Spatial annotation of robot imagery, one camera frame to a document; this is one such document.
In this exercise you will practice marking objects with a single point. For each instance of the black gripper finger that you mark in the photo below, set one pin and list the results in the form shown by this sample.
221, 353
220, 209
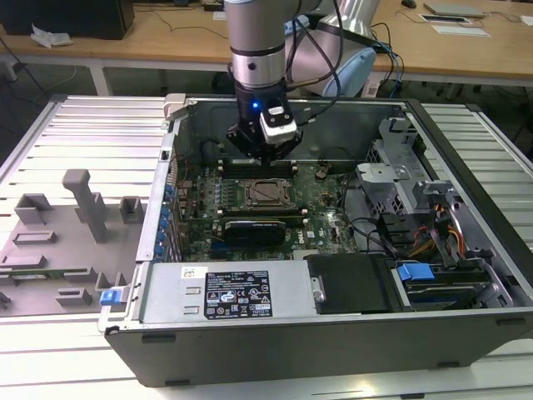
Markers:
241, 139
287, 149

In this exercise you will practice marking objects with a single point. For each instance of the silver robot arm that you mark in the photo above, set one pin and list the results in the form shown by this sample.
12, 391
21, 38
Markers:
254, 33

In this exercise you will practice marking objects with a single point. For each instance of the black RAM slot bank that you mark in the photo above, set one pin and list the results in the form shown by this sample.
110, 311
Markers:
241, 170
262, 213

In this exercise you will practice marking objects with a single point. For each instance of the CPU socket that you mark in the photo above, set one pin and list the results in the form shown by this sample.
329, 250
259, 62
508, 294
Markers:
294, 200

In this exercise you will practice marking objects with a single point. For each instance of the black drive bay cover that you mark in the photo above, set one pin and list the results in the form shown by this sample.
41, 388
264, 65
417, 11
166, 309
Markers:
350, 283

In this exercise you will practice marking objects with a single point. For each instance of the black graphics card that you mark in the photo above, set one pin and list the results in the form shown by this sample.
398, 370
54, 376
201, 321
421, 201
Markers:
254, 232

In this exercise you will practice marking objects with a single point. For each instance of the green motherboard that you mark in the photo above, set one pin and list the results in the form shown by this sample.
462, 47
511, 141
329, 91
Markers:
325, 233

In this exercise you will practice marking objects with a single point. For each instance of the silver metal drive cage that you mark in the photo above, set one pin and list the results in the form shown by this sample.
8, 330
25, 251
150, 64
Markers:
383, 179

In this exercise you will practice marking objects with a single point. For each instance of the black power adapter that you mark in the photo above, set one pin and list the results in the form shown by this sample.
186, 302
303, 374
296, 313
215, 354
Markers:
213, 7

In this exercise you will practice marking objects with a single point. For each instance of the wooden desk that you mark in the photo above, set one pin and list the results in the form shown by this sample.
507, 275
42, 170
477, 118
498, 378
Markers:
166, 37

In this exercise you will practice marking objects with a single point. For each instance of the grey power supply unit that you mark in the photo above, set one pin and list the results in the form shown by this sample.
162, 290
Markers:
175, 291

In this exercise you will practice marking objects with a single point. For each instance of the hard disk in blue carrier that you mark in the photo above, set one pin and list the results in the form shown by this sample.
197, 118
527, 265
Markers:
416, 275

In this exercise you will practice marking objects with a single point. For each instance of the black computer mouse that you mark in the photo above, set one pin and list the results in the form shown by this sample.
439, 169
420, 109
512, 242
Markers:
409, 3

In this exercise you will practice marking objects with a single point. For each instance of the black open PC case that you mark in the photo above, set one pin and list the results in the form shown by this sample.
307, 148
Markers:
291, 350

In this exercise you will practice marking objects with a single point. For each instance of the black computer box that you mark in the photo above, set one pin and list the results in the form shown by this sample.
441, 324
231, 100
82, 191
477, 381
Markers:
62, 18

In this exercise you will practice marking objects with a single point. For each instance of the blue case latch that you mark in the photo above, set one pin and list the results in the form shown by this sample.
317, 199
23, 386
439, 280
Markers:
108, 298

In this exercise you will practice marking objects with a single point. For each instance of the grey plastic parts rack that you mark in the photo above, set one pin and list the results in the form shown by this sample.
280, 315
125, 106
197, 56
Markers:
62, 250

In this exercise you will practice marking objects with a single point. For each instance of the white crumpled paper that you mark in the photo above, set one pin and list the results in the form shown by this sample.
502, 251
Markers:
50, 36

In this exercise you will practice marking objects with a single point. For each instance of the grey flat laptop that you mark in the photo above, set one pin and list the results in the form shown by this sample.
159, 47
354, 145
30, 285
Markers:
454, 9

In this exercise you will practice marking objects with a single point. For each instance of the green RAM stick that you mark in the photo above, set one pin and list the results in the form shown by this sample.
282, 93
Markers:
33, 275

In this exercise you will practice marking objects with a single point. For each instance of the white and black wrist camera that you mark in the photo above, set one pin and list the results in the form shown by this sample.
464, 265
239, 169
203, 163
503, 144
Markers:
278, 125

